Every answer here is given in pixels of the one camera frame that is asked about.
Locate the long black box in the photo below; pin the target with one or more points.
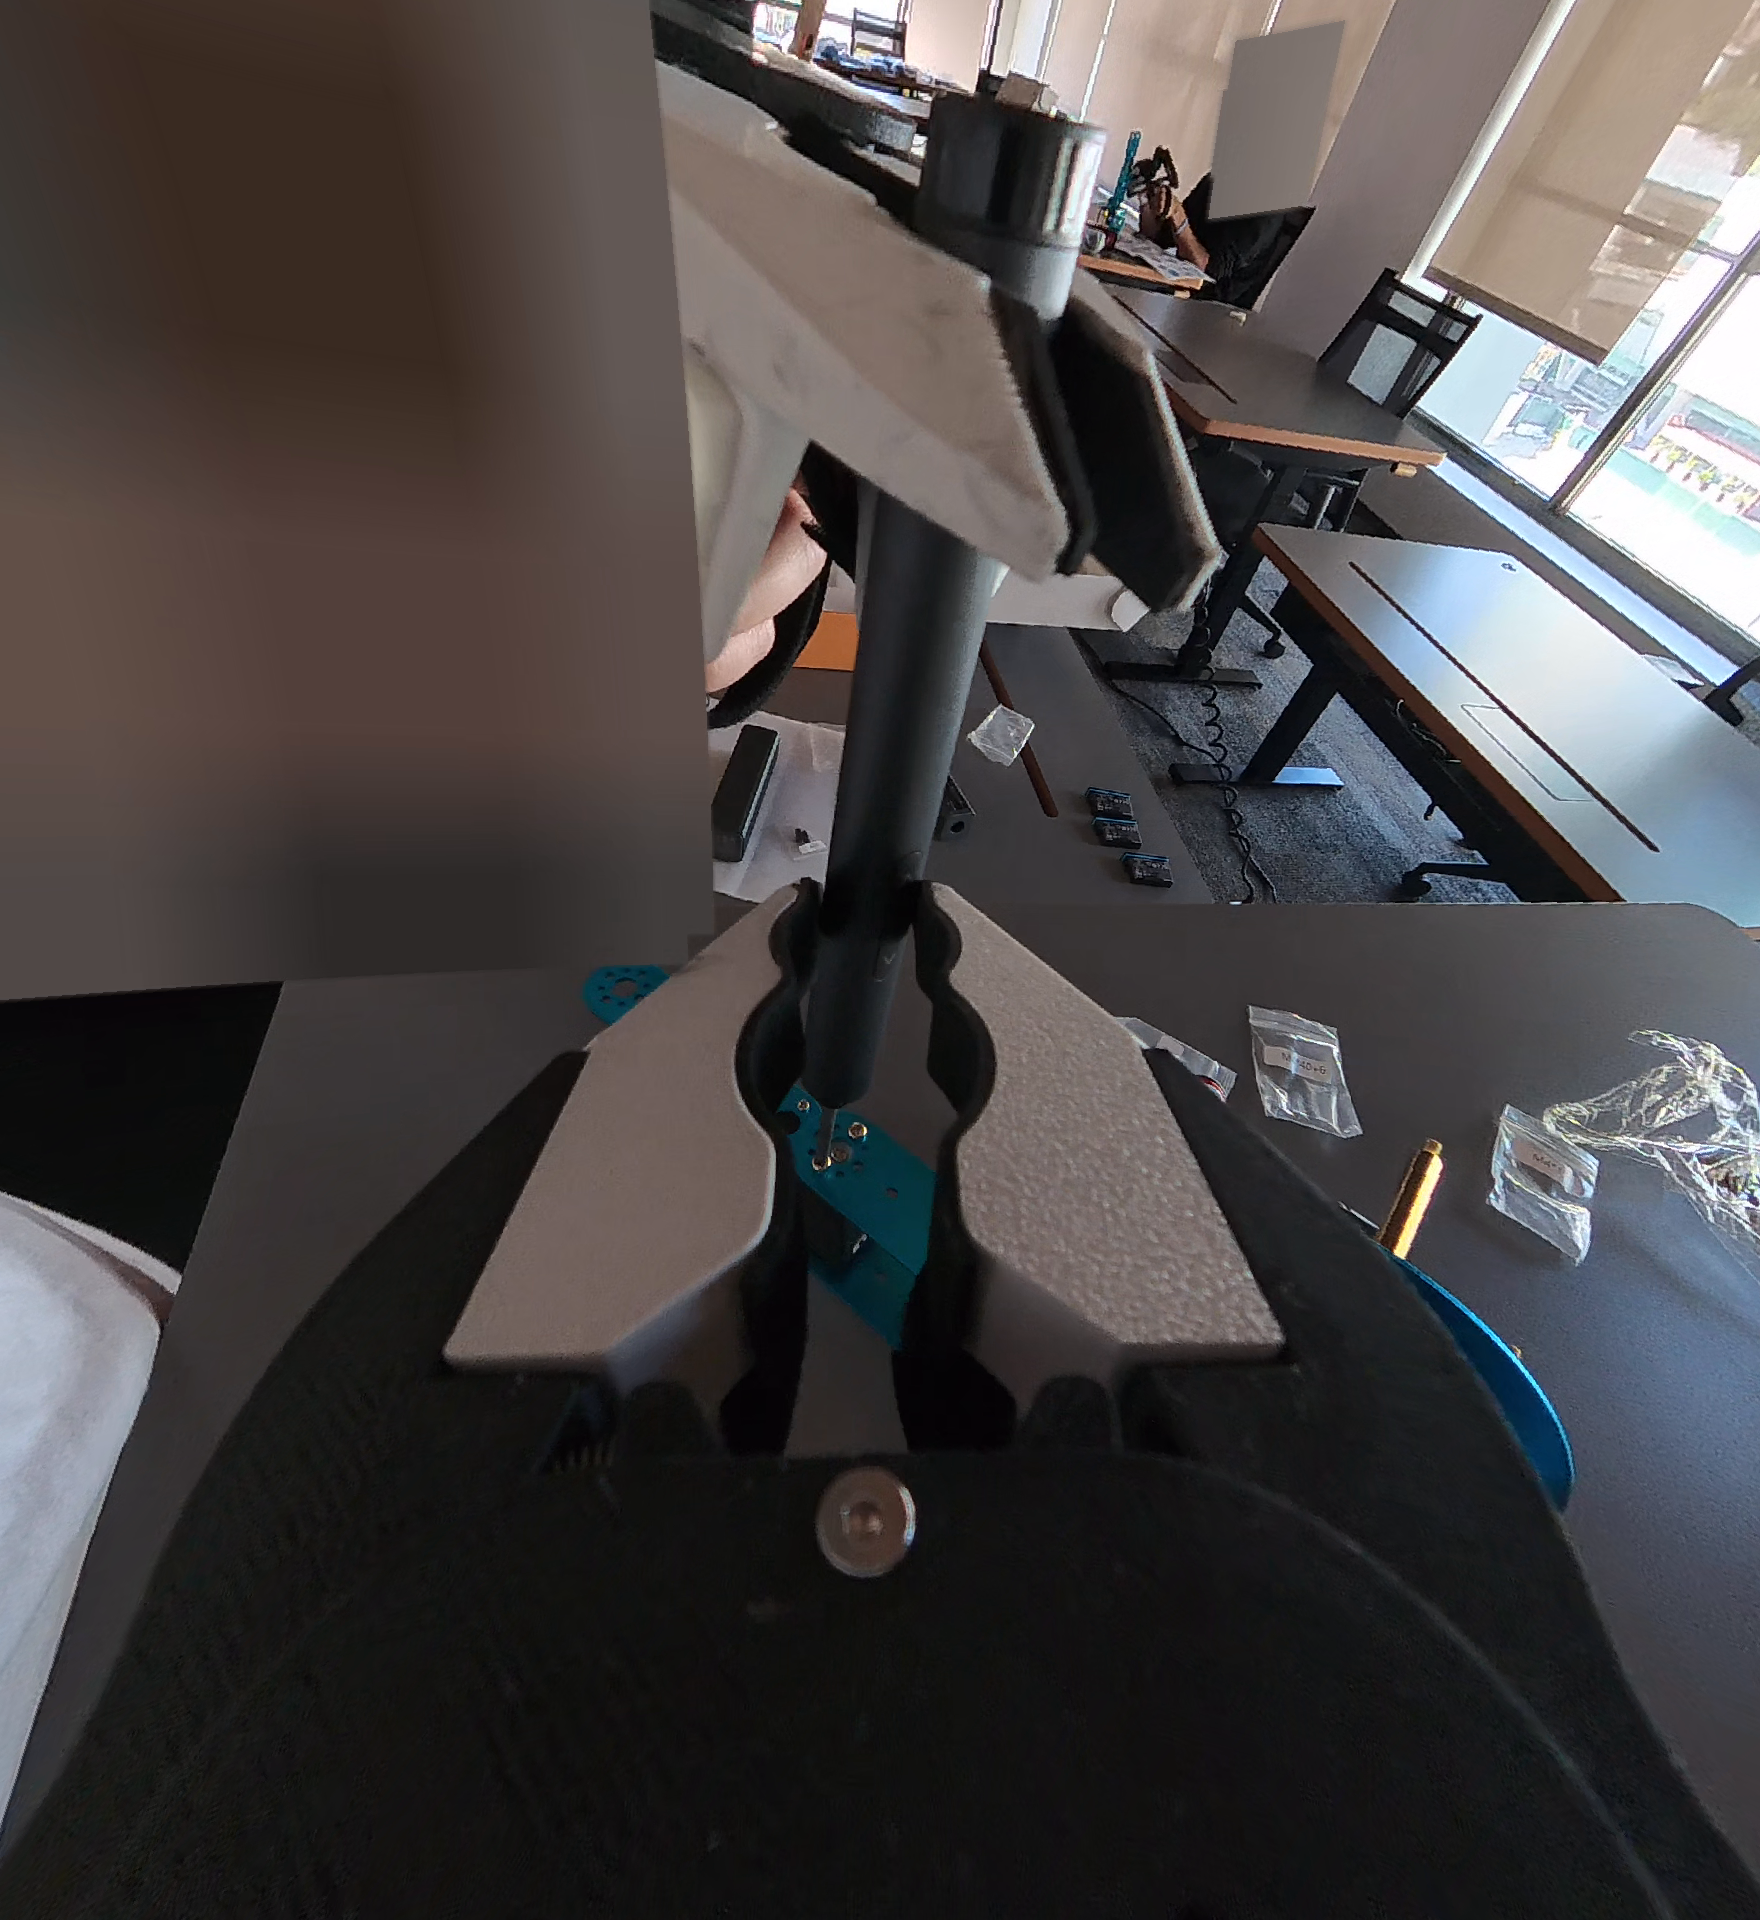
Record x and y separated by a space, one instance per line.
745 793

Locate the thin brown rod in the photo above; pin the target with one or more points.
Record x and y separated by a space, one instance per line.
1044 781

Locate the small clear plastic bag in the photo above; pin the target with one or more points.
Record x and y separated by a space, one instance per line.
1544 1179
1189 1061
1003 735
1303 1068

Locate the blue perforated round plate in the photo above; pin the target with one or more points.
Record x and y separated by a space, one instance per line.
626 994

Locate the black office chair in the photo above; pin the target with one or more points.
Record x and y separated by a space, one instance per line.
1405 338

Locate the blue round metal disc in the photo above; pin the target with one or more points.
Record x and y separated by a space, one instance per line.
1511 1380

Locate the black metal tube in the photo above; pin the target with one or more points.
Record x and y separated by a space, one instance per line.
896 720

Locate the beige roller blind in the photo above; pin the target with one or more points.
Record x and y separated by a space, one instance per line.
1615 167

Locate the blue toy robot arm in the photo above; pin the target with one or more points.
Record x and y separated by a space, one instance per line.
1118 189

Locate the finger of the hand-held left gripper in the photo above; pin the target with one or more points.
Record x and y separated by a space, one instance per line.
1136 450
849 346

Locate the dark desk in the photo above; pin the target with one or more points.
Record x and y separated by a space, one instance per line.
1691 1502

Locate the person's left hand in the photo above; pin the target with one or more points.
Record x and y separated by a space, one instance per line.
762 578

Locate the wood-edged office desk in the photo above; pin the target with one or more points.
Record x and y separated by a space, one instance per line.
1255 384
1541 704

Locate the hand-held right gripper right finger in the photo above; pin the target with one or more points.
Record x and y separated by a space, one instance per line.
1105 1184

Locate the person's white shirt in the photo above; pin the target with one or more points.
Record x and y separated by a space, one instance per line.
10 1425

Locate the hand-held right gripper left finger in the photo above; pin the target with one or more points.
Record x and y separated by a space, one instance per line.
626 1184

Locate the crumpled clear plastic wrap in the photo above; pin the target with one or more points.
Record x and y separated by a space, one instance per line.
1706 1141

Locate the blue metal bracket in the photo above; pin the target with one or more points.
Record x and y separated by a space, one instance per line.
865 1215

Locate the brass standoff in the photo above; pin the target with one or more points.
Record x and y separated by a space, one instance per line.
1414 1193

